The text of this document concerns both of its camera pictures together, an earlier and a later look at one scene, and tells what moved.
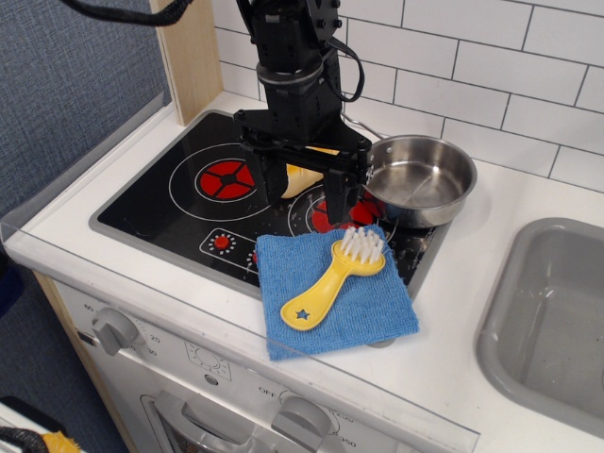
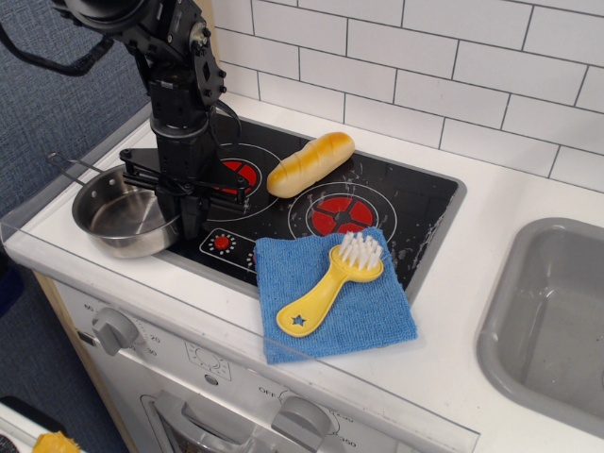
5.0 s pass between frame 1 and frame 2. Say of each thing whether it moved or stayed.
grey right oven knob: stayed
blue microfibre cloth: stayed
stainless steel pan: moved
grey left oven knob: stayed
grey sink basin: stayed
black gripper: moved
